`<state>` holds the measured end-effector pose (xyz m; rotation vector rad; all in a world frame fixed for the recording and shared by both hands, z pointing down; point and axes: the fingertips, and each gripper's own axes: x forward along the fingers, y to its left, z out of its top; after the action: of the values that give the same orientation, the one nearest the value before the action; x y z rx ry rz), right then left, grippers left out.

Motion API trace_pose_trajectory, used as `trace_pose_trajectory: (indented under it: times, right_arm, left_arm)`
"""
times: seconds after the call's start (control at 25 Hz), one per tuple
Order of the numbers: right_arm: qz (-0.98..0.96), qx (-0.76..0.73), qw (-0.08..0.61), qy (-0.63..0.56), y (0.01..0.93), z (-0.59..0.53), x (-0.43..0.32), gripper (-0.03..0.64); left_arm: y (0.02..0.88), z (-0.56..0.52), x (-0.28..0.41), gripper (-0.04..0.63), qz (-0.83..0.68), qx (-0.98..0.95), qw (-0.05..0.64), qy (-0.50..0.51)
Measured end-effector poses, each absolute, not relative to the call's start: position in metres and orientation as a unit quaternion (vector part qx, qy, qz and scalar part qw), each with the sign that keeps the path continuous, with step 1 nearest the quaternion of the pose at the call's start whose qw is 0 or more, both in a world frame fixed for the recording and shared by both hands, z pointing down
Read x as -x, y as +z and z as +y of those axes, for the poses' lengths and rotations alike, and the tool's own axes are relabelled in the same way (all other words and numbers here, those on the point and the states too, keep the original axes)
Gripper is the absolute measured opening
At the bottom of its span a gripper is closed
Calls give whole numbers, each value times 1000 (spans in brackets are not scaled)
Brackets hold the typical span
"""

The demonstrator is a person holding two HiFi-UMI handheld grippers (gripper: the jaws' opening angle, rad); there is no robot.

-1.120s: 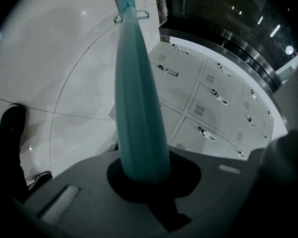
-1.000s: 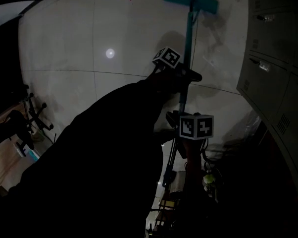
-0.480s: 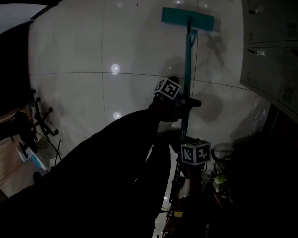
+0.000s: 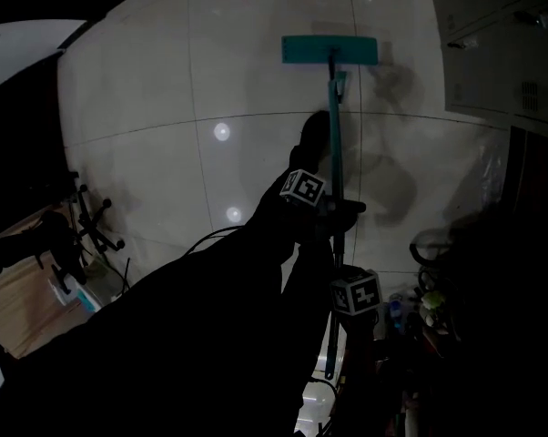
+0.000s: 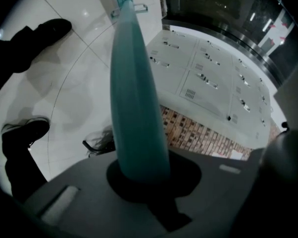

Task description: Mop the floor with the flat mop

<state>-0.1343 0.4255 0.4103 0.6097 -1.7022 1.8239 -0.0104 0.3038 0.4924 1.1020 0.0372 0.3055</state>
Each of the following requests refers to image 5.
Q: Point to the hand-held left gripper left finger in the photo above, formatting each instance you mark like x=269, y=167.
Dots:
x=89, y=207

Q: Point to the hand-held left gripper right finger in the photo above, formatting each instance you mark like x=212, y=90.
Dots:
x=218, y=195

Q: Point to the teal mop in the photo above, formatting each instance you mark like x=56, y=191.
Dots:
x=134, y=95

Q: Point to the person's right leg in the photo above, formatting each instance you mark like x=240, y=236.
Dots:
x=20, y=172

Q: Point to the person's right black shoe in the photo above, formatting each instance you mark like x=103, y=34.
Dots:
x=32, y=130

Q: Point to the person's black shoe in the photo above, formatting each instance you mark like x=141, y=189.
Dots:
x=52, y=28
x=32, y=130

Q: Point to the grey metal locker cabinet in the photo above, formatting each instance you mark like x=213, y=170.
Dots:
x=213, y=66

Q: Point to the person's left black shoe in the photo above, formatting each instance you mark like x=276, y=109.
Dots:
x=52, y=28

